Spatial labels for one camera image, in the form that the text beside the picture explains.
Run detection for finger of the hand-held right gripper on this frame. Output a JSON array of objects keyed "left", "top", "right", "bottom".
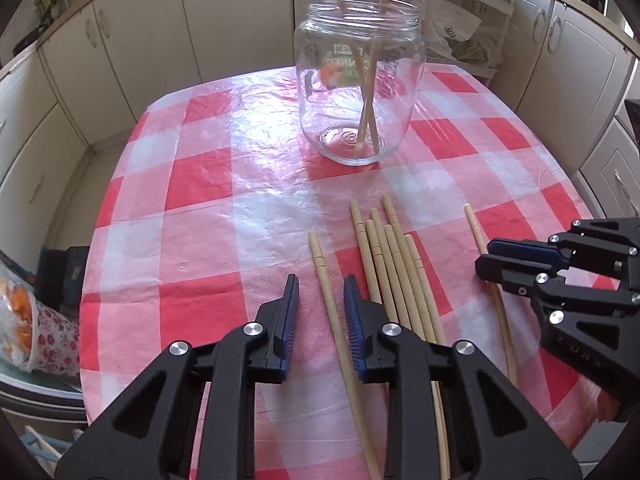
[
  {"left": 475, "top": 255, "right": 640, "bottom": 422},
  {"left": 487, "top": 217, "right": 640, "bottom": 281}
]

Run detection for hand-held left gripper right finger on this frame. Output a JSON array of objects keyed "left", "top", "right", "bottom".
[{"left": 342, "top": 274, "right": 583, "bottom": 480}]

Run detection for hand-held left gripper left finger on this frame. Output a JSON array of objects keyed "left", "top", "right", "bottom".
[{"left": 55, "top": 274, "right": 301, "bottom": 480}]

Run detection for wooden chopstick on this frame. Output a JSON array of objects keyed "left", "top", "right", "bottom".
[
  {"left": 463, "top": 204, "right": 519, "bottom": 388},
  {"left": 322, "top": 0, "right": 383, "bottom": 153},
  {"left": 307, "top": 231, "right": 383, "bottom": 480},
  {"left": 354, "top": 0, "right": 398, "bottom": 157}
]

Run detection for bunch of wooden chopsticks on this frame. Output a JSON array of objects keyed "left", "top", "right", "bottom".
[{"left": 348, "top": 194, "right": 451, "bottom": 480}]

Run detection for clear glass jar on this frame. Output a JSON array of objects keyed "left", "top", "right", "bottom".
[{"left": 292, "top": 0, "right": 427, "bottom": 165}]

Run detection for red white checked tablecloth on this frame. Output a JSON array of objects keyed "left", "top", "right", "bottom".
[{"left": 79, "top": 62, "right": 623, "bottom": 480}]

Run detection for white storage rack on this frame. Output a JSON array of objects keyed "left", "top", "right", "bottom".
[{"left": 400, "top": 0, "right": 516, "bottom": 81}]

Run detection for cream panelled cabinet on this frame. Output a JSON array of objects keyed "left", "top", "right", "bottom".
[{"left": 510, "top": 0, "right": 640, "bottom": 221}]

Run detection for dark blue crate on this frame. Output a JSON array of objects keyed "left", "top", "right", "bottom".
[{"left": 37, "top": 245, "right": 91, "bottom": 311}]

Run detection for white plastic bag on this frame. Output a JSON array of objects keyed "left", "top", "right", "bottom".
[{"left": 400, "top": 0, "right": 506, "bottom": 68}]

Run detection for floral bag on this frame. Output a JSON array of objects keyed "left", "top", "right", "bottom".
[{"left": 27, "top": 302, "right": 81, "bottom": 376}]

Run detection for clear bag of oranges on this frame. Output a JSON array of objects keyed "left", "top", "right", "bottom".
[{"left": 0, "top": 260, "right": 38, "bottom": 366}]

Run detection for cream door cabinet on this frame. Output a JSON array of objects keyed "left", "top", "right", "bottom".
[{"left": 39, "top": 0, "right": 431, "bottom": 148}]

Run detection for cream drawer cabinet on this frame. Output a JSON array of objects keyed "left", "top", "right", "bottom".
[{"left": 0, "top": 52, "right": 93, "bottom": 266}]

